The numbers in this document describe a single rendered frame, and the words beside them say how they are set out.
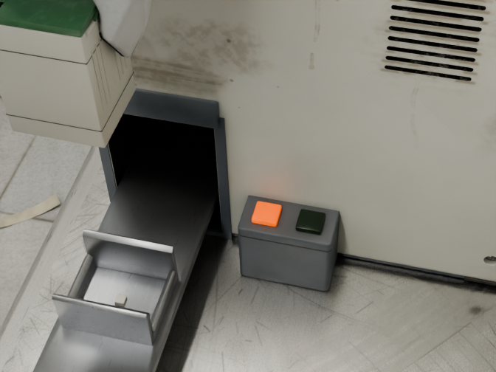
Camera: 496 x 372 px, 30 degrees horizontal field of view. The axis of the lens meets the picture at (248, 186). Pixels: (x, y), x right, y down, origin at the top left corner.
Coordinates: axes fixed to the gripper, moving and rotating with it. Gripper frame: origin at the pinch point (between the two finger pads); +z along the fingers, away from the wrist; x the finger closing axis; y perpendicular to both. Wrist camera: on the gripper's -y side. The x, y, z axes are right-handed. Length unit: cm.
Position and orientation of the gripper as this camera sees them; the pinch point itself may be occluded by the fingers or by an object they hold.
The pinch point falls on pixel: (55, 32)
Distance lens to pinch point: 41.0
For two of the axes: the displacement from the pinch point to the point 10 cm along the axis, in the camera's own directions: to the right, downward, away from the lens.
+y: 2.7, -7.3, 6.3
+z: 0.3, 6.6, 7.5
